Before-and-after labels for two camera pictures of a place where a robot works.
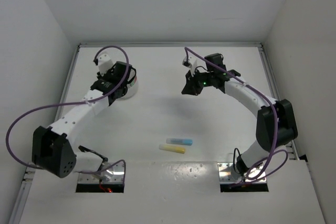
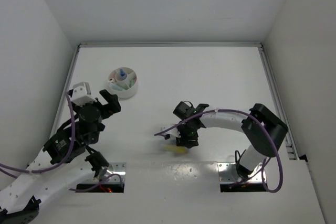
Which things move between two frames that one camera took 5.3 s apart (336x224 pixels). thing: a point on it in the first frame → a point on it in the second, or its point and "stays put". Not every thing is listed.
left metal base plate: (110, 172) stays put
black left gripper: (99, 76) → (113, 106)
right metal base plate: (254, 174) stays put
